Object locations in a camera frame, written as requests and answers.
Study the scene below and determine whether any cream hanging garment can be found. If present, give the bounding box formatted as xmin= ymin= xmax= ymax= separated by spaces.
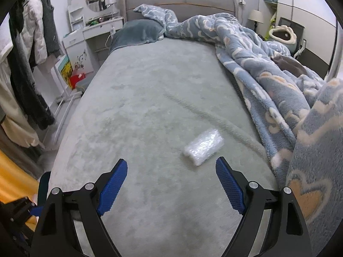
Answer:
xmin=0 ymin=40 xmax=47 ymax=150

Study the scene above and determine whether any black hanging coat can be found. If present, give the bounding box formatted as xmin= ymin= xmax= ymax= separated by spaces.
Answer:
xmin=8 ymin=0 xmax=56 ymax=130

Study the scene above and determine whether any yellow picture board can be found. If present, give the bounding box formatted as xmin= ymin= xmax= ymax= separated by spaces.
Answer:
xmin=58 ymin=58 xmax=75 ymax=90

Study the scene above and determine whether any white bubble wrap roll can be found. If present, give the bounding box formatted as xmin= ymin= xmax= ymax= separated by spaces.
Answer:
xmin=183 ymin=128 xmax=224 ymax=166

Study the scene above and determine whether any yellow-green toy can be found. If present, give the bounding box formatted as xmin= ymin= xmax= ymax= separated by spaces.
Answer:
xmin=265 ymin=12 xmax=277 ymax=41

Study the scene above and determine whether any grey bed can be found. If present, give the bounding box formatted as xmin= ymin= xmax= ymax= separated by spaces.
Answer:
xmin=48 ymin=0 xmax=314 ymax=257

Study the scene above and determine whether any white hanging down jacket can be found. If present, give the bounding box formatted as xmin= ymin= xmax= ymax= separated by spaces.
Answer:
xmin=22 ymin=0 xmax=51 ymax=65

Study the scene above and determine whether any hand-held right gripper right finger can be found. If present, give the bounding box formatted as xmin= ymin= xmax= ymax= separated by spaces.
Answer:
xmin=215 ymin=157 xmax=313 ymax=257

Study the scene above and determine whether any grey-blue pillow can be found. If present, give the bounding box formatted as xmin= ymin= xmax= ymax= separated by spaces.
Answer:
xmin=109 ymin=20 xmax=165 ymax=54

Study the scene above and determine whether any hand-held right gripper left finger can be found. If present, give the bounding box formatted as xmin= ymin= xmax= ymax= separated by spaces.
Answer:
xmin=32 ymin=159 xmax=128 ymax=257

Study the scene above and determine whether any bedside table lamp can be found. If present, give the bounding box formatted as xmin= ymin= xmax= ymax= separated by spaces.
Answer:
xmin=248 ymin=10 xmax=265 ymax=32

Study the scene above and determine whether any blue patterned fleece blanket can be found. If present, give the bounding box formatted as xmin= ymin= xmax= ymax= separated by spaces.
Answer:
xmin=133 ymin=4 xmax=343 ymax=257

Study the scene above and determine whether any black chair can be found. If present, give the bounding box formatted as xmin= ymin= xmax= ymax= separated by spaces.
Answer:
xmin=277 ymin=17 xmax=306 ymax=52

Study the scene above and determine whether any grey hanging vest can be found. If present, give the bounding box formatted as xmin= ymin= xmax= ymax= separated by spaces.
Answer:
xmin=36 ymin=0 xmax=63 ymax=59

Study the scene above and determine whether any white clothes rack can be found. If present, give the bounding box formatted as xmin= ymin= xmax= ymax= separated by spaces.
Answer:
xmin=49 ymin=64 xmax=81 ymax=143

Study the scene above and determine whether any brown-grey cloth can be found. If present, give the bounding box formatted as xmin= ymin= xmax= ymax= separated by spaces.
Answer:
xmin=270 ymin=55 xmax=308 ymax=77

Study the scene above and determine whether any white charging cable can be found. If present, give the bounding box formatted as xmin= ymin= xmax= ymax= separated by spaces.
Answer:
xmin=105 ymin=27 xmax=116 ymax=46

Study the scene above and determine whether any cream pet bed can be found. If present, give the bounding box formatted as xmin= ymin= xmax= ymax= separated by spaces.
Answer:
xmin=268 ymin=25 xmax=297 ymax=45

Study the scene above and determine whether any white dressing table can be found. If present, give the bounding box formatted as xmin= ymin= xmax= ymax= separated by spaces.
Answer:
xmin=62 ymin=4 xmax=125 ymax=73

